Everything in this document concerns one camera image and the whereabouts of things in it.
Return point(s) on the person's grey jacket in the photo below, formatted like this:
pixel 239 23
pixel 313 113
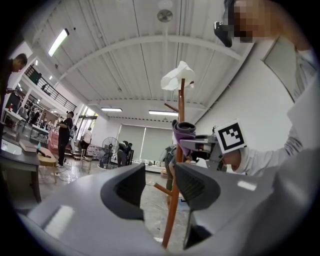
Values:
pixel 307 82

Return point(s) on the dark grey desk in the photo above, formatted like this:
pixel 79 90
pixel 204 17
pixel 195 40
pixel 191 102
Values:
pixel 17 162

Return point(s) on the brown wooden coat stand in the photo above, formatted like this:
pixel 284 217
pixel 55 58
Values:
pixel 175 200

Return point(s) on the small light wooden table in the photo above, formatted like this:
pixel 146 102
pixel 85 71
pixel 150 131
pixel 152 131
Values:
pixel 48 160

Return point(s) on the wooden chair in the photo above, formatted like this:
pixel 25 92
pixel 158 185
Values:
pixel 86 160

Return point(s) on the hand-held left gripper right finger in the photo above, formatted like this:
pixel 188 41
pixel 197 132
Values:
pixel 225 205

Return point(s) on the person's right forearm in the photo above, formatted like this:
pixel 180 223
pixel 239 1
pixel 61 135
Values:
pixel 262 157

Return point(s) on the grey roller blind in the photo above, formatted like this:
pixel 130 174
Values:
pixel 140 142

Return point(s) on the long ceiling light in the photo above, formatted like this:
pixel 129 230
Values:
pixel 111 109
pixel 163 113
pixel 58 42

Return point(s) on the black standing fan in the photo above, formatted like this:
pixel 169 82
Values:
pixel 110 147

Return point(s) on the white basin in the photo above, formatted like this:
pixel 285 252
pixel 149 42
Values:
pixel 10 148

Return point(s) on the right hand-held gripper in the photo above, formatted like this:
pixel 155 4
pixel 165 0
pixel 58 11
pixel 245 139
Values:
pixel 230 137

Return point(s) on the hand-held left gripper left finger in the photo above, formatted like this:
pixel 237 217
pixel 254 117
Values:
pixel 100 220

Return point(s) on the white hat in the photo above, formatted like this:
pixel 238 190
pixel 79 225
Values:
pixel 176 76

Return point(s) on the black balcony railing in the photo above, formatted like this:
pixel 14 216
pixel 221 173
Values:
pixel 52 91

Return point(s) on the flat brown box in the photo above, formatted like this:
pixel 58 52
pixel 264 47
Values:
pixel 28 147

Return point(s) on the pink chair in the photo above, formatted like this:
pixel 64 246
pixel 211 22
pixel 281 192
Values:
pixel 53 142

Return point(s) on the black head camera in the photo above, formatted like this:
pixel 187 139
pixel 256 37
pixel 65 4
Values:
pixel 223 33

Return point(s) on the purple cloth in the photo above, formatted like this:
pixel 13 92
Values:
pixel 183 141

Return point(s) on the round ceiling fixture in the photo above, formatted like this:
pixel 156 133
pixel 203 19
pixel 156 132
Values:
pixel 165 15

